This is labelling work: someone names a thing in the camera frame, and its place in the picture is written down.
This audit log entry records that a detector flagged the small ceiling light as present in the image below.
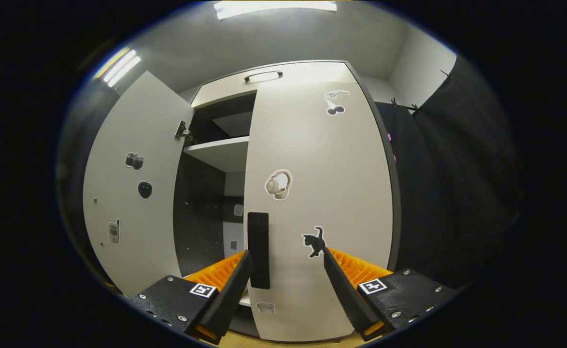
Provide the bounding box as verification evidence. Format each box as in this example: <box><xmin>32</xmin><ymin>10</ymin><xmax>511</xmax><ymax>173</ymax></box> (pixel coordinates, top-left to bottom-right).
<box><xmin>94</xmin><ymin>47</ymin><xmax>142</xmax><ymax>88</ymax></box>

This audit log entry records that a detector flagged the white cabinet drawer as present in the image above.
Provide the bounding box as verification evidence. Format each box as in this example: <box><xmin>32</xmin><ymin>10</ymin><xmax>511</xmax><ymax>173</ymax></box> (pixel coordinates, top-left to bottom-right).
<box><xmin>191</xmin><ymin>60</ymin><xmax>361</xmax><ymax>108</ymax></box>

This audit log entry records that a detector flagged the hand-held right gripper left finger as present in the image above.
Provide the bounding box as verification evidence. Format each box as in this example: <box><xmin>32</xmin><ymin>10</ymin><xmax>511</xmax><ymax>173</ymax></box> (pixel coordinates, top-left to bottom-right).
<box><xmin>128</xmin><ymin>249</ymin><xmax>254</xmax><ymax>345</ymax></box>

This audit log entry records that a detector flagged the white shoe cabinet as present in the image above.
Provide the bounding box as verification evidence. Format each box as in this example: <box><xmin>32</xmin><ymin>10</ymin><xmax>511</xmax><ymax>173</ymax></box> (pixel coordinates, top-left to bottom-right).
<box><xmin>172</xmin><ymin>59</ymin><xmax>402</xmax><ymax>339</ymax></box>

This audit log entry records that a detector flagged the metal drawer handle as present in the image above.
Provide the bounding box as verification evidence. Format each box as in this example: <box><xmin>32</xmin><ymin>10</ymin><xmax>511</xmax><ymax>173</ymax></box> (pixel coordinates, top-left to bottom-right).
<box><xmin>244</xmin><ymin>71</ymin><xmax>283</xmax><ymax>83</ymax></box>

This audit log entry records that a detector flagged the white cabinet shelf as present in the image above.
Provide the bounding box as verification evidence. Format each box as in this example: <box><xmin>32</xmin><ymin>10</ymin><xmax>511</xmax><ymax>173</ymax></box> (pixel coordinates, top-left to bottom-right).
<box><xmin>184</xmin><ymin>136</ymin><xmax>250</xmax><ymax>173</ymax></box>

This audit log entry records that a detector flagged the black right door handle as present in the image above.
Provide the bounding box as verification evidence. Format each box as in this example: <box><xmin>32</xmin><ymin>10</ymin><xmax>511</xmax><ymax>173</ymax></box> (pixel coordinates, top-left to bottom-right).
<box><xmin>247</xmin><ymin>212</ymin><xmax>270</xmax><ymax>290</ymax></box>

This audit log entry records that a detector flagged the white cabinet door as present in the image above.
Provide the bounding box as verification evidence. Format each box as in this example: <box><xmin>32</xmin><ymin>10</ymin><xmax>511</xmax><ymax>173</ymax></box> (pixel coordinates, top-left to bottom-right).
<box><xmin>242</xmin><ymin>80</ymin><xmax>394</xmax><ymax>343</ymax></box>
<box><xmin>83</xmin><ymin>71</ymin><xmax>195</xmax><ymax>298</ymax></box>

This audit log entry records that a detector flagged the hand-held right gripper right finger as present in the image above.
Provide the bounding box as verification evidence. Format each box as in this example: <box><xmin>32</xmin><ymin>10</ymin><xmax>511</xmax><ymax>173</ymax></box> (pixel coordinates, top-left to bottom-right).
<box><xmin>323</xmin><ymin>246</ymin><xmax>458</xmax><ymax>341</ymax></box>

